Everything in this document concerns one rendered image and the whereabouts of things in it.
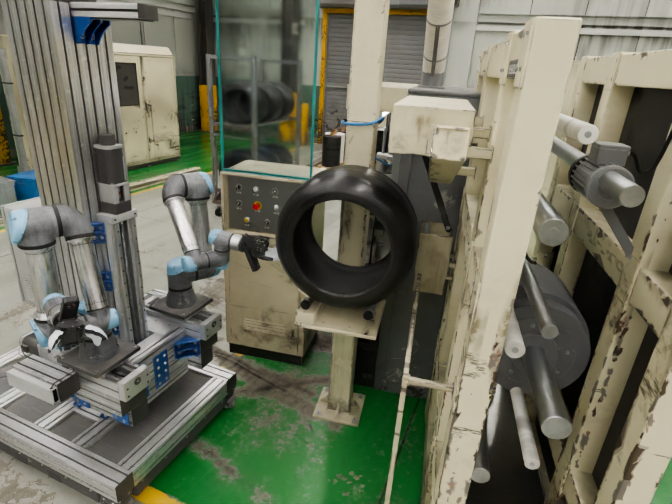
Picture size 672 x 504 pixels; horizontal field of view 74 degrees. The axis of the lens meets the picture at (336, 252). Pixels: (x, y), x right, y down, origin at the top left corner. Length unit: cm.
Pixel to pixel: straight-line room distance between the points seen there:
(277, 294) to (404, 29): 903
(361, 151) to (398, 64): 917
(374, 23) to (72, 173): 135
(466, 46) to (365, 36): 884
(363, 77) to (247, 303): 162
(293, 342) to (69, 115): 183
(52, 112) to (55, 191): 32
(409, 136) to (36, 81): 140
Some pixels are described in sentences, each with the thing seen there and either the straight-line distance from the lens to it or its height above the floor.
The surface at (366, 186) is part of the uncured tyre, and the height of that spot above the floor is 146.
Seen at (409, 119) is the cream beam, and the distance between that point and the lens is 143.
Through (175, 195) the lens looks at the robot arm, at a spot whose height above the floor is 128.
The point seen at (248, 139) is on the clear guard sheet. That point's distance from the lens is 267.
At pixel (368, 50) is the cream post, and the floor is 195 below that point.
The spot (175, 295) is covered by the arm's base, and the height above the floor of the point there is 79.
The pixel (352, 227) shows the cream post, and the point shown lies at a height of 116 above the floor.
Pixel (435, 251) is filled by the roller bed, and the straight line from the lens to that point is 211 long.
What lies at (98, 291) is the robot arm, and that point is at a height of 106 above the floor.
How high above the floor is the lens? 188
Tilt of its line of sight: 22 degrees down
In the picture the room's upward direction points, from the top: 4 degrees clockwise
